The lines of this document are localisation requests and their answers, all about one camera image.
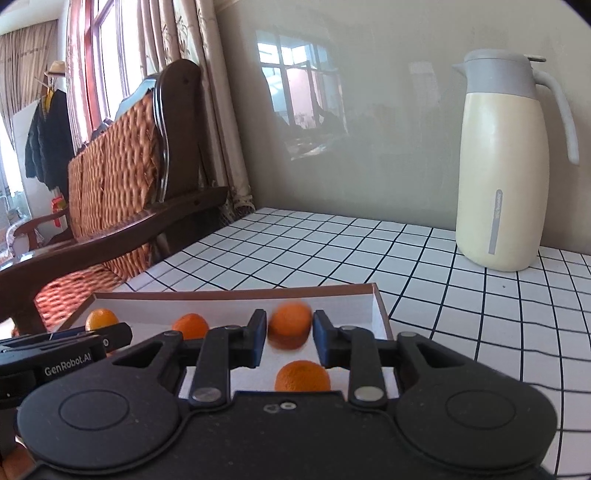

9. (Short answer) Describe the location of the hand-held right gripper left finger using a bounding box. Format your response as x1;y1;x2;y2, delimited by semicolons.
113;309;269;408

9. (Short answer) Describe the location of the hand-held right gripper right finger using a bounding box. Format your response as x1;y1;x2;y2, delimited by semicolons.
313;310;467;408

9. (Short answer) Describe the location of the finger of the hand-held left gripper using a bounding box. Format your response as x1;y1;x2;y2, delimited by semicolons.
0;322;133;354

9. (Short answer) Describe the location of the small orange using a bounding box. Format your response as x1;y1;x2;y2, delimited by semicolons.
85;308;120;331

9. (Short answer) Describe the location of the brown cardboard box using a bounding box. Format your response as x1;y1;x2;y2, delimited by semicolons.
48;283;400;402

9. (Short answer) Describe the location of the large orange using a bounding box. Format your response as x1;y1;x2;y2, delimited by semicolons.
172;313;210;341

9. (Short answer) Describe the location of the person's left hand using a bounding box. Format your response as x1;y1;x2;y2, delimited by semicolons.
0;445;35;480

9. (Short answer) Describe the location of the white checked tablecloth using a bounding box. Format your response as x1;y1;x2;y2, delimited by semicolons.
113;207;591;480

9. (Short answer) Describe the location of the wooden sofa with orange cushion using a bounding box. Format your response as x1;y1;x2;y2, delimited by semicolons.
0;59;232;333

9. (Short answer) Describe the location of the black hanging jacket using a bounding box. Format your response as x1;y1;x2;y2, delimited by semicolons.
24;90;75;190

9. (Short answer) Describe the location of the cream thermos jug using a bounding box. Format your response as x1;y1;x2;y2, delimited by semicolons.
451;48;580;272

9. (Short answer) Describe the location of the beige patterned curtain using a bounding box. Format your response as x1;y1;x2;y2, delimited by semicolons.
152;0;256;220

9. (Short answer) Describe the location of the red framed window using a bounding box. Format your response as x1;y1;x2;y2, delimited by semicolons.
67;0;162;139

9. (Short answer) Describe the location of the plain beige curtain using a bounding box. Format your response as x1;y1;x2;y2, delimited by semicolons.
0;21;63;195

